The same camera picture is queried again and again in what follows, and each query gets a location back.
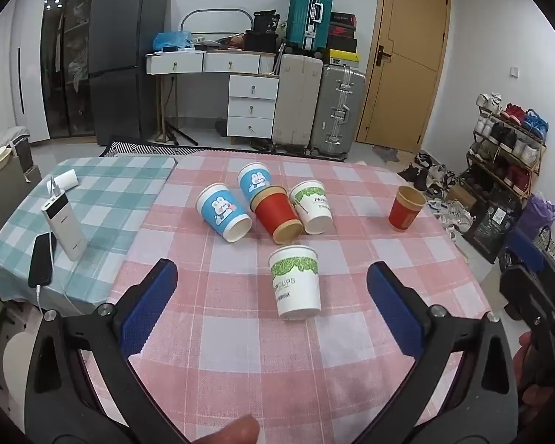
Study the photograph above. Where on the person's left hand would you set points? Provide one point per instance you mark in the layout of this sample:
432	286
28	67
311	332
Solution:
229	431

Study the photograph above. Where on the blue rabbit paper cup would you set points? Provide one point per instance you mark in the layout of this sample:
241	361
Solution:
254	181
223	212

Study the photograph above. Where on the white desk with drawers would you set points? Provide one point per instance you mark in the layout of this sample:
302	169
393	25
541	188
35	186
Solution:
252	101

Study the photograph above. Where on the black phone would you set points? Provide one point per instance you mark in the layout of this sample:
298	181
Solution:
41	261

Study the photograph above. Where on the teal suitcase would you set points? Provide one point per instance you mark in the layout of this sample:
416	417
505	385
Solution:
310	14

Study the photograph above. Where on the dark grey fridge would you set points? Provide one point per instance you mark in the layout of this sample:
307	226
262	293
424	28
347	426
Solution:
125	60

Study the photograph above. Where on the glass door cabinet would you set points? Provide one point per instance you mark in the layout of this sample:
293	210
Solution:
71	55

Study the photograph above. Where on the pink checked tablecloth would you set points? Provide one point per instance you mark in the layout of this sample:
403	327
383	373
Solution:
240	360

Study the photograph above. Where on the person's right hand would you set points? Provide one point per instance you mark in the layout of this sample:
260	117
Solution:
539	395

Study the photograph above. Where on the purple bag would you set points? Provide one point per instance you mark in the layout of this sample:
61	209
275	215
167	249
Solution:
539	215

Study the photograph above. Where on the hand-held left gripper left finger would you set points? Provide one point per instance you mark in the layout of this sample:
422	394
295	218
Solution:
149	307

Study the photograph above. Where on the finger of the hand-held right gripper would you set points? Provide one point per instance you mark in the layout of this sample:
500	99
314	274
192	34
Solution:
527	245

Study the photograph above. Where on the green checked cloth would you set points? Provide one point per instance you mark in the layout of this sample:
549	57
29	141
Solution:
106	203

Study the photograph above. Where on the white wardrobe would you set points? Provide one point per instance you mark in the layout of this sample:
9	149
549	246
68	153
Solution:
23	69

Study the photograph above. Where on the black tripod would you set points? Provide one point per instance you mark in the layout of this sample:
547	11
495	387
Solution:
178	132

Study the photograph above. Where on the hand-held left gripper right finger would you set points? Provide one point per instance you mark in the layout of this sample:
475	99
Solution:
396	307

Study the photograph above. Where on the red paper cup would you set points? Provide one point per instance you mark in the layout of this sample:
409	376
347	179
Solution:
277	215
404	208

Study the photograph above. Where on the small white box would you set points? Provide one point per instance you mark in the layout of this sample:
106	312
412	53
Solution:
64	181

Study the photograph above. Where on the white green-leaf paper cup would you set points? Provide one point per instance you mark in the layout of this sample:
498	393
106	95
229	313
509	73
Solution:
312	206
296	282

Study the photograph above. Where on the wooden door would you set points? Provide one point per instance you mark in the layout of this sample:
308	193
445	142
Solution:
407	55

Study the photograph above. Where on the stack of dark boxes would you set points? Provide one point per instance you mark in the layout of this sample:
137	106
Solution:
343	39

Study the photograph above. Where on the grey arched mirror frame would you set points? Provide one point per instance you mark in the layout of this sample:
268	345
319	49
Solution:
212	10

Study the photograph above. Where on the blue plastic bag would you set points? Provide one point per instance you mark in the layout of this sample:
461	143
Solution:
171	39

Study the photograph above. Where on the silver suitcase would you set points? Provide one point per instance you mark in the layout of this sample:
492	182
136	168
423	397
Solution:
337	111

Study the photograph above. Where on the pile of shoes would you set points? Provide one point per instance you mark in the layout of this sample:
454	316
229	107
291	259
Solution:
439	194

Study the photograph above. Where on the white power bank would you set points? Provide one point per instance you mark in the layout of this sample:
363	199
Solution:
64	229

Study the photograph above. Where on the beige suitcase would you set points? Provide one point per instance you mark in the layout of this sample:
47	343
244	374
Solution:
296	101

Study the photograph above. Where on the black printed bag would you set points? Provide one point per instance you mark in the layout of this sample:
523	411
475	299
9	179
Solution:
490	231

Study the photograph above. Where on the shoe rack with shoes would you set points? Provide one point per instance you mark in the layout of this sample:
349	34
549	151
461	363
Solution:
508	148

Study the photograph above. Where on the striped black rug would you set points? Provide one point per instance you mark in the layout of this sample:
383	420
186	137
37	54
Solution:
134	148

